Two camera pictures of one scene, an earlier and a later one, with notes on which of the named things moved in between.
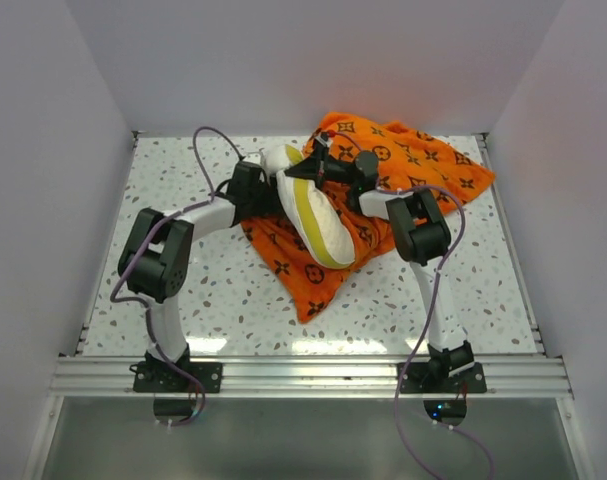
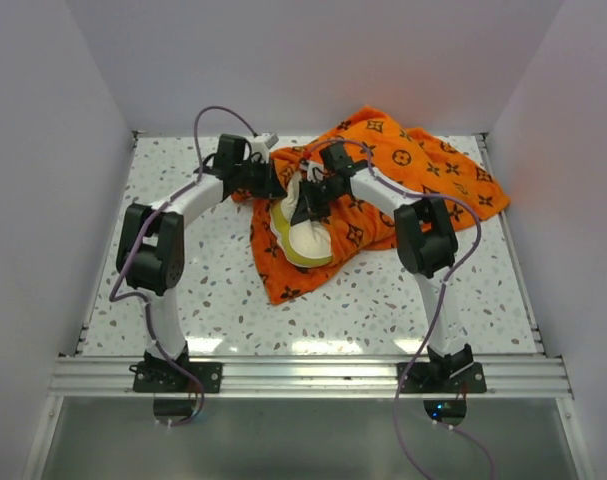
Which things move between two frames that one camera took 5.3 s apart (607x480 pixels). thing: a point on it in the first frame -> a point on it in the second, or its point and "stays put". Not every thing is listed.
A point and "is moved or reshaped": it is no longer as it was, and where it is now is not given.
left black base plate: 159,377 stays put
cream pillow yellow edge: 313,206 -> 307,244
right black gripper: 310,169 -> 308,207
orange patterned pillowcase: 347,151 is moved or reshaped
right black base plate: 455,377 stays put
